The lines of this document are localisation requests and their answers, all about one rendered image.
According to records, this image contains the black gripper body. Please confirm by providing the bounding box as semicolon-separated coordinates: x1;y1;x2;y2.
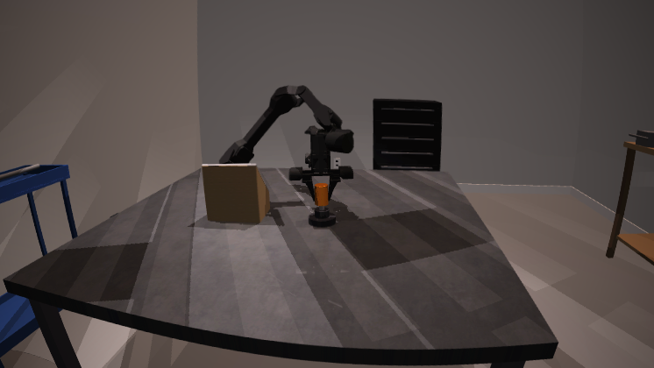
288;150;353;180

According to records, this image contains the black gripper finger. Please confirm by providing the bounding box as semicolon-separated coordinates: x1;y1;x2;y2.
328;177;341;201
302;176;315;201

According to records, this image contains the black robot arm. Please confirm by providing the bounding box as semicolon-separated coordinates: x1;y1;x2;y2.
219;85;354;164

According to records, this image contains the orange knob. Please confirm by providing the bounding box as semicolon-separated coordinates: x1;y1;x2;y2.
315;183;328;206

